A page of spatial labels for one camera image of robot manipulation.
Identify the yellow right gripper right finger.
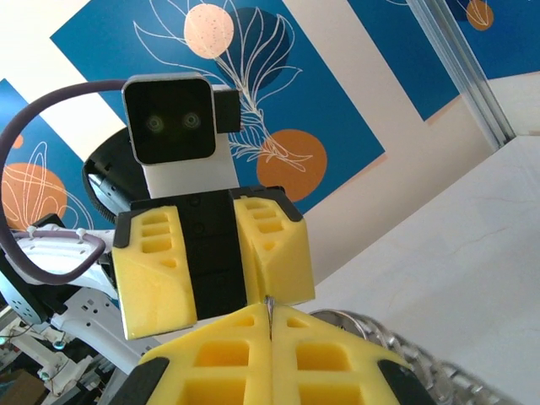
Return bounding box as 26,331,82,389
271,305,436,405

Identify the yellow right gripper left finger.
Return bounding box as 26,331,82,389
111,303,272,405

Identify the cluttered background equipment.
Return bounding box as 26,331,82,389
0,307,143,405

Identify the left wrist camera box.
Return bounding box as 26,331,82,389
121,71,242,166

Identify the blue floral wall poster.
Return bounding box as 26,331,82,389
346,0,462,124
445,0,540,80
49,0,388,214
0,78,95,233

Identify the aluminium frame post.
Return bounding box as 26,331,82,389
411,0,519,149

